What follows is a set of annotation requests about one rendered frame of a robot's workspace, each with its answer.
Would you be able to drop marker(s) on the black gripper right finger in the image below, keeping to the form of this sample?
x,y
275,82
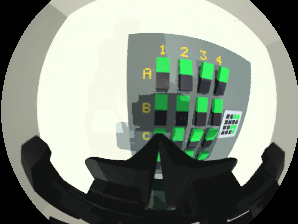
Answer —
x,y
180,170

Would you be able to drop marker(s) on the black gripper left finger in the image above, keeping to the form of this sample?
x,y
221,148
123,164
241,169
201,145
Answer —
x,y
138,171

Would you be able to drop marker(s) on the grey switch panel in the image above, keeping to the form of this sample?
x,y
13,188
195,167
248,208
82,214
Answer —
x,y
193,91

